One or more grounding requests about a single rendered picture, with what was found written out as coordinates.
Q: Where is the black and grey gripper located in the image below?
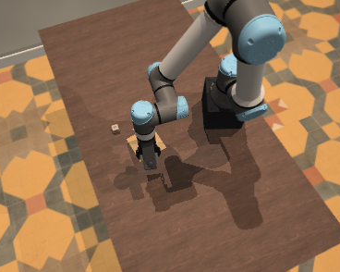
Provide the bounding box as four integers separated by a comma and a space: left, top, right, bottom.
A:
136, 135, 161, 163

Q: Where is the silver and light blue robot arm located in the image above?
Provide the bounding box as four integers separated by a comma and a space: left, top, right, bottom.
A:
131, 0, 286, 141

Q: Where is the tan flat mat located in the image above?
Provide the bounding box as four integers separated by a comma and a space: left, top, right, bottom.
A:
127, 132, 166, 153

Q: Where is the tan letter block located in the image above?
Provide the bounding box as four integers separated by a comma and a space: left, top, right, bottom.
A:
112, 124, 119, 133

